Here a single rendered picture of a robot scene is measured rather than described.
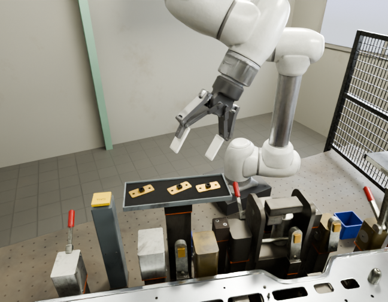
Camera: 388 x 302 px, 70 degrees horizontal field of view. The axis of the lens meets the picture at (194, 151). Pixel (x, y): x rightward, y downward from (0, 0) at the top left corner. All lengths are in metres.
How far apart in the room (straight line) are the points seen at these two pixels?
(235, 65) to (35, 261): 1.25
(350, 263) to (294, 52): 0.79
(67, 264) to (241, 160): 0.93
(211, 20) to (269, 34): 0.13
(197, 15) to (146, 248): 0.65
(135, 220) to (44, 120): 2.26
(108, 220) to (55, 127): 2.67
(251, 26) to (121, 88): 2.95
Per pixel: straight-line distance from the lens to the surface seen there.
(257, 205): 0.92
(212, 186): 1.01
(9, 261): 1.61
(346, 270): 1.09
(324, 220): 1.12
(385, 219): 1.16
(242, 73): 0.67
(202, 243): 0.93
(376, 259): 1.17
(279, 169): 1.51
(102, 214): 1.02
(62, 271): 0.98
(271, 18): 0.69
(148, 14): 3.48
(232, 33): 0.68
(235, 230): 0.98
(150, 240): 0.91
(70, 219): 1.03
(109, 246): 1.13
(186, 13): 0.71
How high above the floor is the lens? 1.78
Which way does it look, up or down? 31 degrees down
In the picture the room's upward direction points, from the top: straight up
